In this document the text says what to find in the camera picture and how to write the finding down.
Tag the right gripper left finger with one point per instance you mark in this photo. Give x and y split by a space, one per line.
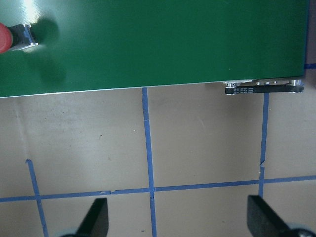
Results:
96 221

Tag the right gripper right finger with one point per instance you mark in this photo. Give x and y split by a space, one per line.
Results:
262 221

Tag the red push button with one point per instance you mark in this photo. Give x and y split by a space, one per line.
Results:
18 37

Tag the green conveyor belt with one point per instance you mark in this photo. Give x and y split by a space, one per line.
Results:
87 45

